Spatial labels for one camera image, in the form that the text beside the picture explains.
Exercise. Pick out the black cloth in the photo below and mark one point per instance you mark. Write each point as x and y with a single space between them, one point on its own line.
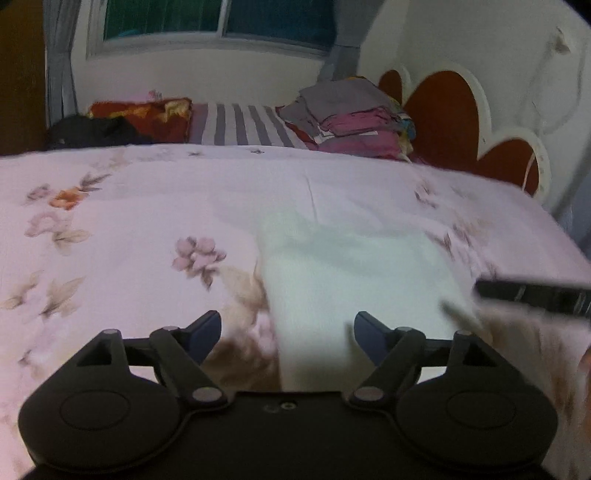
87 134

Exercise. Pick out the window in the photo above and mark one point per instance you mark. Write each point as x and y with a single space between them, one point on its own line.
207 23

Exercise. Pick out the stack of folded clothes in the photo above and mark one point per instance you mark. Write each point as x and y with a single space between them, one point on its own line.
351 120

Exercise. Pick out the white and brown headboard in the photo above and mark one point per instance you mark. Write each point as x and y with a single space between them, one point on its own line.
508 60

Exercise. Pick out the grey striped pillow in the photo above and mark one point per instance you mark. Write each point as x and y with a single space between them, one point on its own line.
240 124

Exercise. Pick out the red floral pillow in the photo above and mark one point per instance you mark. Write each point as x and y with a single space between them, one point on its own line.
143 120

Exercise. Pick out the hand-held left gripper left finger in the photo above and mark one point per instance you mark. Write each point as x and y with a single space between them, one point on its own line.
207 330

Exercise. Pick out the brown wooden wardrobe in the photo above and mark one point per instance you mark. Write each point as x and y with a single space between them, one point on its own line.
21 74

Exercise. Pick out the pink floral bed sheet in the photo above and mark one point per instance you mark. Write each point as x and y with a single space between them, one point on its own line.
138 194

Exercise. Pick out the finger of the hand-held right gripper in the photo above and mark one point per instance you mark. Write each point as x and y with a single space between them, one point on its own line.
531 295

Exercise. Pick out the white small garment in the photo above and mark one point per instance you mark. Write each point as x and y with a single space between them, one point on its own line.
332 300

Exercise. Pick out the grey curtain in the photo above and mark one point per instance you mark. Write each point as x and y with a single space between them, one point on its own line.
346 50
62 60

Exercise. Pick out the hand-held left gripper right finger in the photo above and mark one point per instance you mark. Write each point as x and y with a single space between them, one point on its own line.
369 333

